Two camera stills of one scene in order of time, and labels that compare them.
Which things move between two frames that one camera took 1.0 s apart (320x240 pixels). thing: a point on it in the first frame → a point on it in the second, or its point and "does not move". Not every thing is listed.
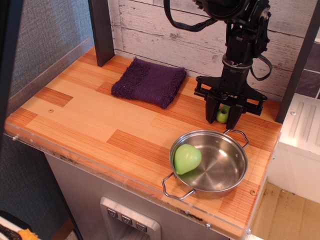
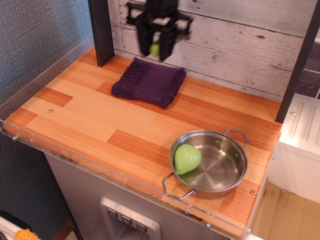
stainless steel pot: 222,169 does not move
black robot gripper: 233,86 → 163,14
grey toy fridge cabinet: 81,189 does not move
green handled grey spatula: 222,114 → 155,47
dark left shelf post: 101,22 does not move
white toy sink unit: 295,165 does not move
